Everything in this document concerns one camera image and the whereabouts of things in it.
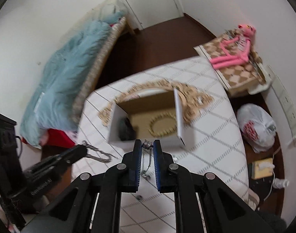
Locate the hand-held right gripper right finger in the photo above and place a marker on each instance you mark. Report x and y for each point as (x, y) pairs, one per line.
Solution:
(158, 167)

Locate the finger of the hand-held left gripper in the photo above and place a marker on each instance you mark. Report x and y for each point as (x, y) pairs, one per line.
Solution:
(48, 174)
(67, 153)

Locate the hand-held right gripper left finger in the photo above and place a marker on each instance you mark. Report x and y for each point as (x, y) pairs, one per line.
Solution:
(137, 167)

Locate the white cardboard box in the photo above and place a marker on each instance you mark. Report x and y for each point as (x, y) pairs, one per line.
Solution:
(148, 116)

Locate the red cloth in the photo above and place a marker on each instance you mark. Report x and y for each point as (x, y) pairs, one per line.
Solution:
(58, 138)

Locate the dark pouch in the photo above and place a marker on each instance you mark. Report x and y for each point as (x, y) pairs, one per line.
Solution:
(126, 129)

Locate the white grid tablecloth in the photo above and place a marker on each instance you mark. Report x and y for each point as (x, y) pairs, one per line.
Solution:
(211, 150)

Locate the light blue blanket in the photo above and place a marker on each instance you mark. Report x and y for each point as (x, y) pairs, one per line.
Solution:
(65, 77)

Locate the beige lace doily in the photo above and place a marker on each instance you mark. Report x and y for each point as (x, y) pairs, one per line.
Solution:
(198, 99)

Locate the bed with patterned mattress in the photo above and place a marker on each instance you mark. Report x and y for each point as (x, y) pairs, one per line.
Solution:
(99, 60)

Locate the yellow tissue box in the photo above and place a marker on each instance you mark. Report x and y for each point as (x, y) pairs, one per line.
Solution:
(262, 168)

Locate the white plastic bag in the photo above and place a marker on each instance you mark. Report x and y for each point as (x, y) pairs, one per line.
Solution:
(257, 128)

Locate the beige checkered cushion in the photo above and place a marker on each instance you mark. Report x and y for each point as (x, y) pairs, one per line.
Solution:
(237, 75)

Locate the pink plush toy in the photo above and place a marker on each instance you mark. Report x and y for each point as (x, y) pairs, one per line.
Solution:
(231, 51)

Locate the white door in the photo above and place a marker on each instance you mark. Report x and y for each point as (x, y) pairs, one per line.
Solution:
(148, 2)

